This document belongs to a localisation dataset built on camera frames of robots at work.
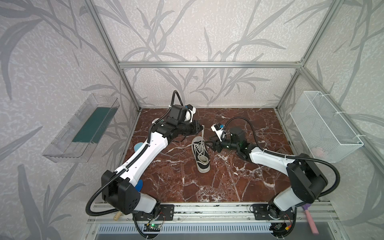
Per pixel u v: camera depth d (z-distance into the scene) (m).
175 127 0.58
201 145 0.88
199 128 0.67
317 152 0.72
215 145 0.74
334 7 0.71
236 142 0.68
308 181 0.44
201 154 0.89
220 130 0.73
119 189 0.39
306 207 0.75
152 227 0.71
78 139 0.63
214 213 0.75
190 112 0.62
